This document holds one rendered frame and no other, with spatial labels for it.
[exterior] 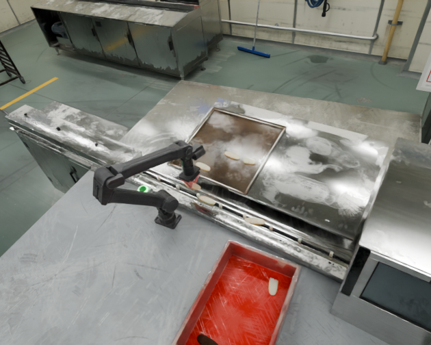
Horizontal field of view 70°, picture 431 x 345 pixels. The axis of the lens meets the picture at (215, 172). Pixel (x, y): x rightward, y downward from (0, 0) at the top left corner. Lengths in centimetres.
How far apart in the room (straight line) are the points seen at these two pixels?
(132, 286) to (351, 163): 120
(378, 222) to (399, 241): 7
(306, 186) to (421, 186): 59
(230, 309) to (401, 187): 77
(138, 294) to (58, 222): 66
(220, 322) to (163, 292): 27
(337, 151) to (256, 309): 89
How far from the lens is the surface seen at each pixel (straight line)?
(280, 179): 160
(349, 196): 156
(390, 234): 99
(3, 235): 329
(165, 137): 210
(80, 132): 225
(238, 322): 132
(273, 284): 136
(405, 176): 116
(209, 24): 490
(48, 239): 181
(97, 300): 150
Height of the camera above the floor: 207
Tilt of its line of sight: 45 degrees down
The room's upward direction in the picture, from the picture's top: 8 degrees counter-clockwise
